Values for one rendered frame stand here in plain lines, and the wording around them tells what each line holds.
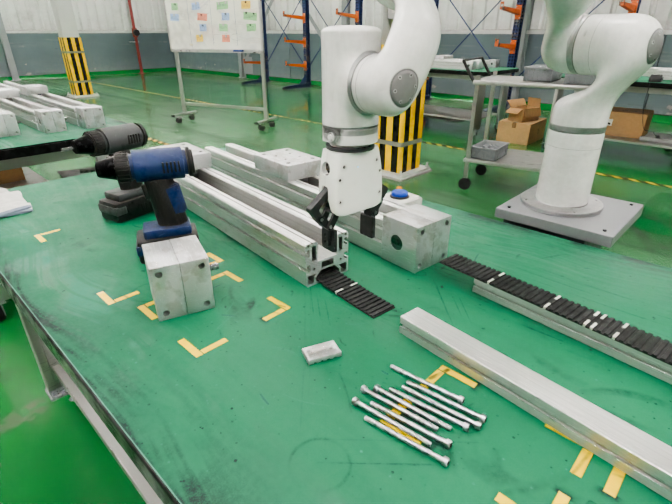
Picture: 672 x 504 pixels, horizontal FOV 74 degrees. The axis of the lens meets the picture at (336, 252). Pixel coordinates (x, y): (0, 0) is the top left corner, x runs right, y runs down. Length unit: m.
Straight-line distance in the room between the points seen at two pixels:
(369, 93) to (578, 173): 0.70
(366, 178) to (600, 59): 0.61
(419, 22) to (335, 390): 0.47
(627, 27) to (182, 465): 1.07
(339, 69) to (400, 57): 0.09
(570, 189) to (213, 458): 0.97
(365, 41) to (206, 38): 6.18
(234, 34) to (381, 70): 5.96
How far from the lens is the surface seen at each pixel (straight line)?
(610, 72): 1.13
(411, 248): 0.86
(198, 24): 6.86
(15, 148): 2.27
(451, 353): 0.65
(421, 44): 0.62
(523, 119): 5.91
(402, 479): 0.53
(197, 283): 0.76
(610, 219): 1.22
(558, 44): 1.17
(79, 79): 10.89
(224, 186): 1.17
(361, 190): 0.71
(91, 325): 0.82
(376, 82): 0.60
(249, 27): 6.39
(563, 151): 1.18
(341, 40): 0.65
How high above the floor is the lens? 1.20
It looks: 26 degrees down
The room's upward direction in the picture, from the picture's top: straight up
